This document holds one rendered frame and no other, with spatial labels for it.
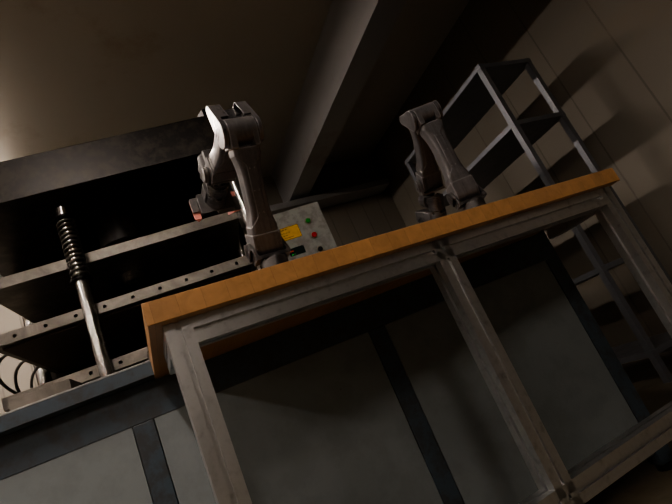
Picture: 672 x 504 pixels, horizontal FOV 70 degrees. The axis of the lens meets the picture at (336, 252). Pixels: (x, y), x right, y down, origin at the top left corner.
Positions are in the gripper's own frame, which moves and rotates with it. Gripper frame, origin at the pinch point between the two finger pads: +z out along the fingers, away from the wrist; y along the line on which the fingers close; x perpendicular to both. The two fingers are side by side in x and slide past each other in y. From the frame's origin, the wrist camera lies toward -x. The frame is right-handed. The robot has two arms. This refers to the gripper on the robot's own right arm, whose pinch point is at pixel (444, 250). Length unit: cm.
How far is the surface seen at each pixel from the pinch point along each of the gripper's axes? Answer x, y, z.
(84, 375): -74, 127, 23
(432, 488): 42, 45, 45
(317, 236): -85, 13, -2
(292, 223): -91, 22, -10
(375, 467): 36, 57, 36
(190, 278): -83, 76, 0
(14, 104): -208, 133, -106
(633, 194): -59, -184, 25
